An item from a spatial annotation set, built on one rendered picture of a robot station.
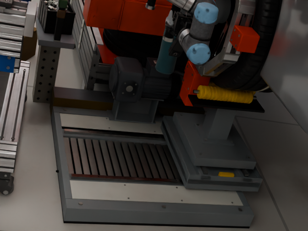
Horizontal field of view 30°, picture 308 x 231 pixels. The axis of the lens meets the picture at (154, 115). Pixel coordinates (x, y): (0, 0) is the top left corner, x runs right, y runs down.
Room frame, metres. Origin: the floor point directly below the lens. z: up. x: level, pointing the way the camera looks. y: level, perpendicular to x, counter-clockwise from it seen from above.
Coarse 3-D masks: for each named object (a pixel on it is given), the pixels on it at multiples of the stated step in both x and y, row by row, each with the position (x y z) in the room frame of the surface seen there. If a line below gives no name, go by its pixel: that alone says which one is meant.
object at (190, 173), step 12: (168, 120) 2.59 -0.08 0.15; (168, 132) 2.46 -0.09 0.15; (168, 144) 2.42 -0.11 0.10; (180, 144) 2.38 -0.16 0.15; (180, 156) 2.26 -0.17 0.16; (180, 168) 2.22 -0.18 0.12; (192, 168) 2.20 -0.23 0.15; (204, 168) 2.18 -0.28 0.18; (216, 168) 2.26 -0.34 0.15; (228, 168) 2.28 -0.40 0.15; (192, 180) 2.12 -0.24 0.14; (204, 180) 2.14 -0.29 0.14; (216, 180) 2.16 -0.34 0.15; (228, 180) 2.18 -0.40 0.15; (240, 180) 2.20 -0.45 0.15; (252, 180) 2.22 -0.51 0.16
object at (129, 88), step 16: (128, 64) 2.55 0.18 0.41; (112, 80) 2.52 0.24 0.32; (128, 80) 2.48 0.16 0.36; (144, 80) 2.52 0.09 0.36; (160, 80) 2.57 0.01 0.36; (176, 80) 2.60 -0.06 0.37; (128, 96) 2.48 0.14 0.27; (144, 96) 2.57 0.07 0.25; (160, 96) 2.57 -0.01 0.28; (176, 96) 2.59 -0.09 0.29; (112, 112) 2.61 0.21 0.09; (128, 112) 2.66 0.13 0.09; (144, 112) 2.69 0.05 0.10
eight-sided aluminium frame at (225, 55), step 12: (240, 0) 2.10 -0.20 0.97; (252, 0) 2.12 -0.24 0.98; (240, 12) 2.09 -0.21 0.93; (252, 12) 2.11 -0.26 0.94; (240, 24) 2.14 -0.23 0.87; (228, 36) 2.11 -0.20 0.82; (228, 48) 2.09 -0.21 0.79; (216, 60) 2.14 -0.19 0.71; (228, 60) 2.10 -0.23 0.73; (204, 72) 2.22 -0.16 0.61; (216, 72) 2.21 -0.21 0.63
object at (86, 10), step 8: (88, 0) 2.65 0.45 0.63; (96, 0) 2.61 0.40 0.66; (104, 0) 2.62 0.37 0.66; (112, 0) 2.63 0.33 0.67; (120, 0) 2.65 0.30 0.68; (88, 8) 2.62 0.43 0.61; (96, 8) 2.61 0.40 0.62; (104, 8) 2.62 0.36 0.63; (112, 8) 2.64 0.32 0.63; (120, 8) 2.65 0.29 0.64; (88, 16) 2.61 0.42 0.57; (96, 16) 2.61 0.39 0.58; (104, 16) 2.63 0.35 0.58; (112, 16) 2.64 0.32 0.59; (88, 24) 2.61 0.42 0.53; (96, 24) 2.62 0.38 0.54; (104, 24) 2.63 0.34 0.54; (112, 24) 2.64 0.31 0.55
